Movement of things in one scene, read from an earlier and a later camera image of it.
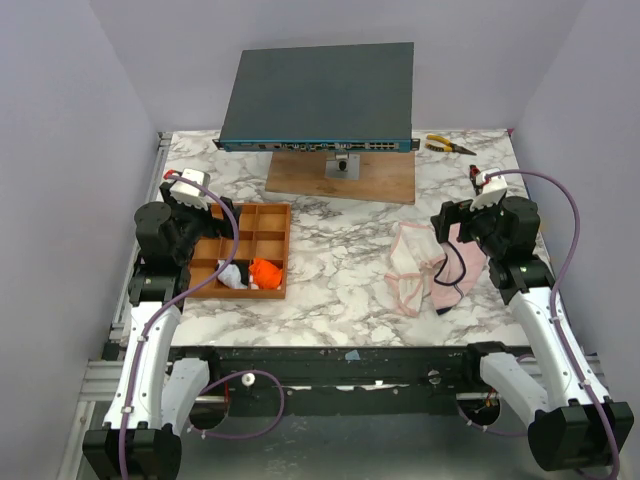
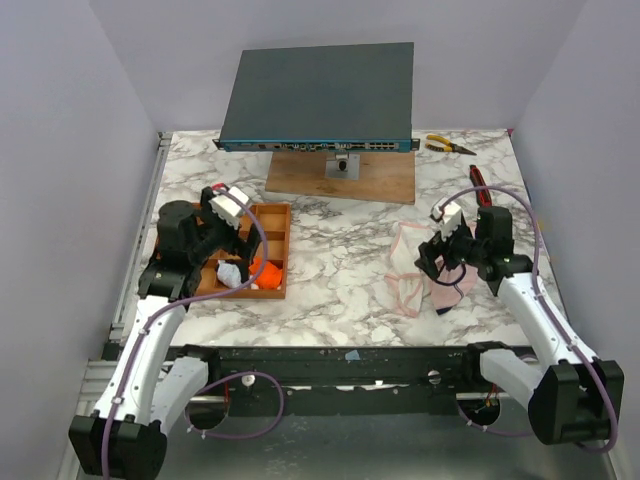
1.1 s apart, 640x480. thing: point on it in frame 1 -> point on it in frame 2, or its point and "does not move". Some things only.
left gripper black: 213,229 -> 237,245
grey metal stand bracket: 346,166 does not move
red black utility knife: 474,171 does not move
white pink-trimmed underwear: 416,253 does not move
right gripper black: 454,223 -> 439,250
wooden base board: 386,177 does not move
